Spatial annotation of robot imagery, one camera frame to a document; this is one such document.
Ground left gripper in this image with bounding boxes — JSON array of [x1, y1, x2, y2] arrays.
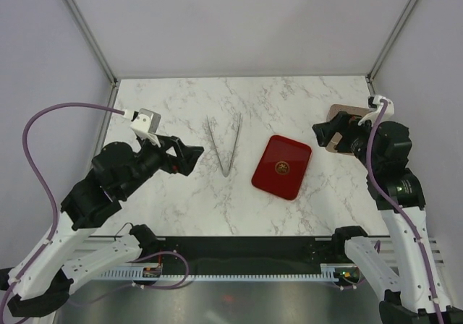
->
[[121, 131, 205, 198]]

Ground left aluminium frame post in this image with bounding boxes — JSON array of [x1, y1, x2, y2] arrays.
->
[[62, 0, 118, 86]]

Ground purple cable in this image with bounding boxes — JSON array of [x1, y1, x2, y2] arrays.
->
[[0, 102, 192, 309], [332, 98, 446, 324]]

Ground steel kitchen tongs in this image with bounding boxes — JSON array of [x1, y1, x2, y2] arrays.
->
[[206, 114, 243, 178]]

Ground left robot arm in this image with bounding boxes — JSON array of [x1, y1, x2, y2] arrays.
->
[[1, 136, 204, 320]]

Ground red lacquer tray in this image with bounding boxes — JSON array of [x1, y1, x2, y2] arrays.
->
[[251, 135, 312, 201]]

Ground gold box lid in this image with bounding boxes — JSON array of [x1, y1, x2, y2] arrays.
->
[[326, 104, 370, 153]]

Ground aluminium frame post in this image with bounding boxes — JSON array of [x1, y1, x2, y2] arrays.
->
[[62, 0, 118, 86], [365, 0, 420, 85]]

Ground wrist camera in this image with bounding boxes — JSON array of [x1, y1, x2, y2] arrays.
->
[[358, 95, 395, 126], [123, 108, 161, 147]]

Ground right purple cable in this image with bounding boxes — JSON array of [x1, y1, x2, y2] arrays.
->
[[332, 98, 446, 324]]

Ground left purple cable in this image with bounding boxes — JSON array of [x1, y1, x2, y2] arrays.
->
[[0, 102, 192, 309]]

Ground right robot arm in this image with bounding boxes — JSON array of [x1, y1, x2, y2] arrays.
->
[[313, 111, 462, 323]]

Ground white cable duct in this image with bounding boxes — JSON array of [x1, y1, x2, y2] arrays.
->
[[95, 263, 356, 282]]

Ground right aluminium frame post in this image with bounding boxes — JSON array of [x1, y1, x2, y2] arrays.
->
[[365, 0, 420, 85]]

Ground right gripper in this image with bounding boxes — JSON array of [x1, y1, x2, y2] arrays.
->
[[313, 110, 383, 171]]

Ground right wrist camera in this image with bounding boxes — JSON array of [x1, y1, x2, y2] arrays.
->
[[358, 95, 395, 126]]

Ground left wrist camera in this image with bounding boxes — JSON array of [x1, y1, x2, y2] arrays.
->
[[123, 108, 161, 147]]

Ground aluminium profile rail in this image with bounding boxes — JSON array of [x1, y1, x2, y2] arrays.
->
[[370, 236, 444, 268]]

